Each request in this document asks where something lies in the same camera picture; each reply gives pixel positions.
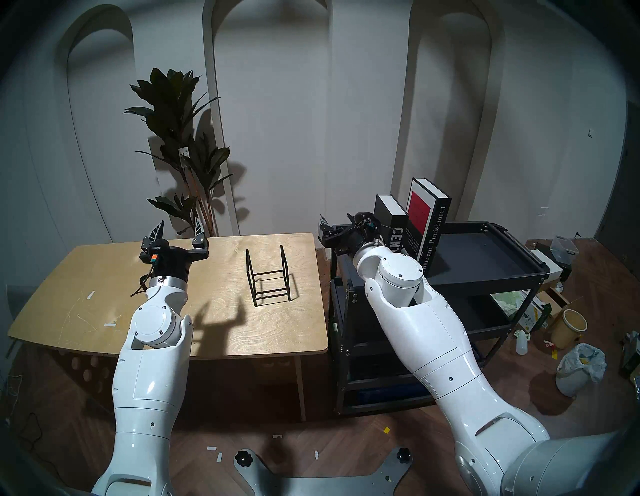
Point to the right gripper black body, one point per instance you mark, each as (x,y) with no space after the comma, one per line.
(345,239)

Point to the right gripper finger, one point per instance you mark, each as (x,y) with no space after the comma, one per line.
(324,226)
(361,220)

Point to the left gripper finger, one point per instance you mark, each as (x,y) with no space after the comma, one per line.
(200,231)
(156,234)

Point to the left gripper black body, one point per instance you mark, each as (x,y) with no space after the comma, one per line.
(172,257)

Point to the black Century book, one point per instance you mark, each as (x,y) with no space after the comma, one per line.
(397,220)

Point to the black Crime and Punishment book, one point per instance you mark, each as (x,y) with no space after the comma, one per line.
(432,225)

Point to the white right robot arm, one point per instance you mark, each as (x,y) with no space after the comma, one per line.
(440,360)

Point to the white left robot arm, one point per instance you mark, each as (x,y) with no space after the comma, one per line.
(150,375)

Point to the tall dark green plant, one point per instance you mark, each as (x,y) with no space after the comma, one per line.
(175,130)

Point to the black metal utility cart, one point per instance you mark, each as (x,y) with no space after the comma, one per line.
(480,255)

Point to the green printed package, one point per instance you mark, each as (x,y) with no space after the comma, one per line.
(512,307)

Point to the white rectangular box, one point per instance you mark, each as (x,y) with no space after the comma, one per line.
(547,262)

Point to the small white bottle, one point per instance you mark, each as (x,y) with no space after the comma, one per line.
(522,344)

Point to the clear plastic container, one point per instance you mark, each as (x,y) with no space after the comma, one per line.
(565,248)

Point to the open cardboard box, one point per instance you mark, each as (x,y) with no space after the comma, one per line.
(550,305)

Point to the black star knob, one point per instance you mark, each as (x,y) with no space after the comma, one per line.
(403,455)
(243,458)

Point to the beige plastic bucket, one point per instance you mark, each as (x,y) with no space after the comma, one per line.
(569,330)

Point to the dark door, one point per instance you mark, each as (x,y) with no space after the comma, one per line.
(625,210)

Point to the white bagged trash bin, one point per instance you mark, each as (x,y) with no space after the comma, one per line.
(581,370)

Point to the dark green carton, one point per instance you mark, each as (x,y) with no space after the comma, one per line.
(631,355)

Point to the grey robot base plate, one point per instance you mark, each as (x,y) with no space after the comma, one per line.
(320,485)

